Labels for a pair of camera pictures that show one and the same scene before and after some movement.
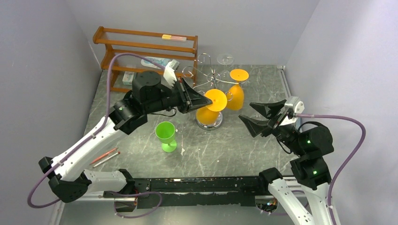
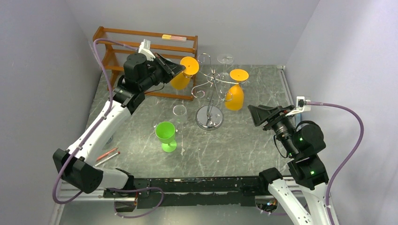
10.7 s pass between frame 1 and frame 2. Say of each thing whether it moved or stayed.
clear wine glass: stayed
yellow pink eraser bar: stayed
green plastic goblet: stayed
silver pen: stayed
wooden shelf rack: stayed
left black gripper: moved
